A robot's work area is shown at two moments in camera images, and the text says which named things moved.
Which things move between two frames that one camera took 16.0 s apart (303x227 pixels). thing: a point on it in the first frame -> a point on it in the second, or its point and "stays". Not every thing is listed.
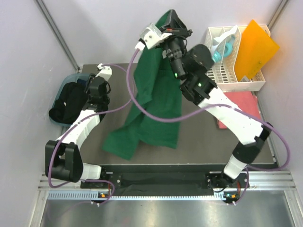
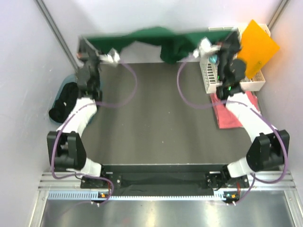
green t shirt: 157,119 -> 173,45
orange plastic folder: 255,49 stays
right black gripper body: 174,47 -> 227,53
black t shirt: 69,104 stays
